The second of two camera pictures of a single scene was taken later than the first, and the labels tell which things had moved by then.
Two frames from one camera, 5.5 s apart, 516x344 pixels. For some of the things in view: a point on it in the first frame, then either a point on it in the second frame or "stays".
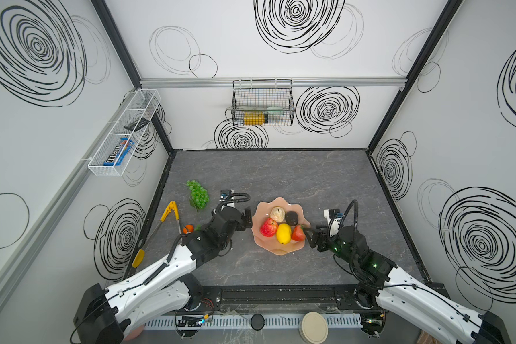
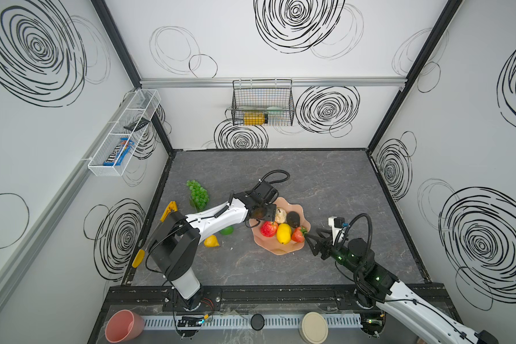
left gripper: (246, 217) to (263, 210)
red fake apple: (269, 227) stays
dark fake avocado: (291, 218) stays
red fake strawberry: (297, 233) stays
